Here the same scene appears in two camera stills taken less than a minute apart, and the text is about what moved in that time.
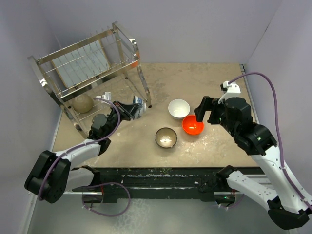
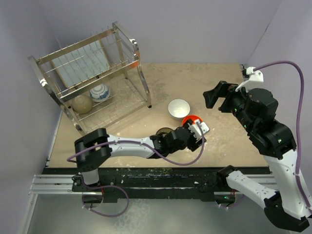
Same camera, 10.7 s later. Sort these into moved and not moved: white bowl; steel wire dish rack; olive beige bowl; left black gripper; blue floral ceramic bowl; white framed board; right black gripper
Moved: left black gripper; right black gripper; blue floral ceramic bowl
Not moved: white bowl; white framed board; olive beige bowl; steel wire dish rack
